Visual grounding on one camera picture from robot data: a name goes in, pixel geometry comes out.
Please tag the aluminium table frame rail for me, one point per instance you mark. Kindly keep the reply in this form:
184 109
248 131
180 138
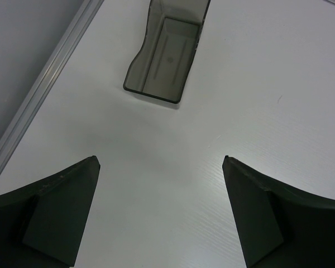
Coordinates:
37 38

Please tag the grey translucent plastic bin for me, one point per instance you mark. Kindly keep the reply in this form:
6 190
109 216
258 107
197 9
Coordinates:
161 67

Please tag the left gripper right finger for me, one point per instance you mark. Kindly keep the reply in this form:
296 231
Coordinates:
279 225

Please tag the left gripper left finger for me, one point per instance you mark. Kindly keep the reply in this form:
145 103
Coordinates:
42 223

